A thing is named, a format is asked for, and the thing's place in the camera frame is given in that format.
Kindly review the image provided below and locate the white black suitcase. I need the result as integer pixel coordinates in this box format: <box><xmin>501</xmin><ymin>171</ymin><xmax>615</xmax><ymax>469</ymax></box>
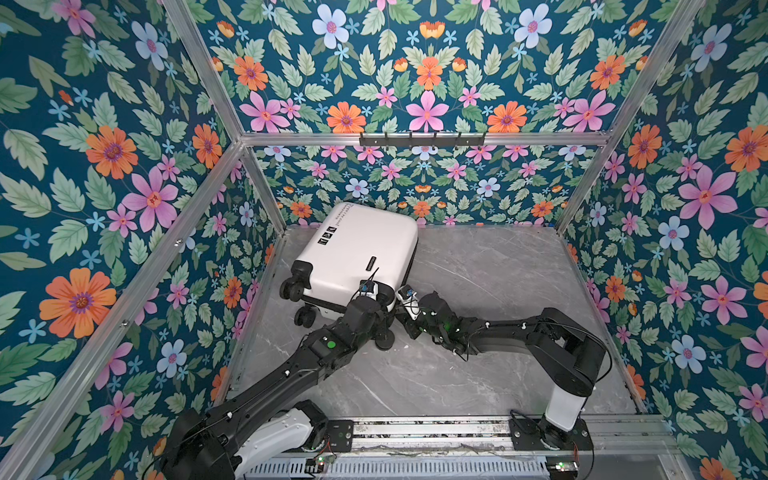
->
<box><xmin>279</xmin><ymin>202</ymin><xmax>418</xmax><ymax>350</ymax></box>

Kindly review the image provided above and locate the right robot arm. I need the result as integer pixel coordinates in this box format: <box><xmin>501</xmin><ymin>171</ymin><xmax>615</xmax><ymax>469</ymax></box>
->
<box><xmin>395</xmin><ymin>286</ymin><xmax>607</xmax><ymax>450</ymax></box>

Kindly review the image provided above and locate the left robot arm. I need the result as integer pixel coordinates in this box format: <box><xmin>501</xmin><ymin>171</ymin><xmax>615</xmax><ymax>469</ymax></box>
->
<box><xmin>156</xmin><ymin>296</ymin><xmax>390</xmax><ymax>479</ymax></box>

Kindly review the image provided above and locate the metal hook bar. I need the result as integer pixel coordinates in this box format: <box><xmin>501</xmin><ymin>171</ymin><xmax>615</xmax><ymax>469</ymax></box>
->
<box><xmin>358</xmin><ymin>132</ymin><xmax>486</xmax><ymax>149</ymax></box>

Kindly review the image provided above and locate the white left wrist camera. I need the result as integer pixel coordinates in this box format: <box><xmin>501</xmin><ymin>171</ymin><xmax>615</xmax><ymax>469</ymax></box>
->
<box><xmin>356</xmin><ymin>280</ymin><xmax>380</xmax><ymax>300</ymax></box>

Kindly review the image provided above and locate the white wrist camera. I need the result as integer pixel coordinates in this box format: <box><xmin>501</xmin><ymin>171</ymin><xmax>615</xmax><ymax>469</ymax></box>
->
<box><xmin>396</xmin><ymin>284</ymin><xmax>420</xmax><ymax>315</ymax></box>
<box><xmin>356</xmin><ymin>280</ymin><xmax>380</xmax><ymax>300</ymax></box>

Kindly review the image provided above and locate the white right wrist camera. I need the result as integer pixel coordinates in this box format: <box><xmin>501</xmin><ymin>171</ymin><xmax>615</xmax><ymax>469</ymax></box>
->
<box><xmin>396</xmin><ymin>284</ymin><xmax>420</xmax><ymax>315</ymax></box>

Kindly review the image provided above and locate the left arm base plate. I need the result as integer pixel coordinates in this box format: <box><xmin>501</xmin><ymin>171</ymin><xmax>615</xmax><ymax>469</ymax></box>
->
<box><xmin>303</xmin><ymin>420</ymin><xmax>355</xmax><ymax>453</ymax></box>

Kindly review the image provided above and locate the aluminium mounting rail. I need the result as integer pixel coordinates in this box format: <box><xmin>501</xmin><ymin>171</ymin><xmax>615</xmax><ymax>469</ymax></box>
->
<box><xmin>185</xmin><ymin>415</ymin><xmax>679</xmax><ymax>460</ymax></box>

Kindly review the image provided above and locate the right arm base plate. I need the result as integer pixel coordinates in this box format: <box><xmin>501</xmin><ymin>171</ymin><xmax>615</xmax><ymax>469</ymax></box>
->
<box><xmin>509</xmin><ymin>415</ymin><xmax>594</xmax><ymax>452</ymax></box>

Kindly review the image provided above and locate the white perforated cable tray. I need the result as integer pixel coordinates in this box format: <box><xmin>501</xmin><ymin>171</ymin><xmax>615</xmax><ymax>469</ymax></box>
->
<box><xmin>241</xmin><ymin>457</ymin><xmax>550</xmax><ymax>479</ymax></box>

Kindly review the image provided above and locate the aluminium frame cage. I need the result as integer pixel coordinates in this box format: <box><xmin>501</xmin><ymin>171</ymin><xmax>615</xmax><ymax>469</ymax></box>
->
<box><xmin>0</xmin><ymin>0</ymin><xmax>706</xmax><ymax>480</ymax></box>

